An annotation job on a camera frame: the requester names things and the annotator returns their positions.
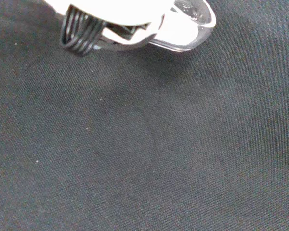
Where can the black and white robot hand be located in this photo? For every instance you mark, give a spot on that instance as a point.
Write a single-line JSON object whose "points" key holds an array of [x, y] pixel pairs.
{"points": [[110, 12]]}

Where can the black bench cloth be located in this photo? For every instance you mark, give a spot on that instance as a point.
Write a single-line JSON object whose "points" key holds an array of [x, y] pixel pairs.
{"points": [[144, 144]]}

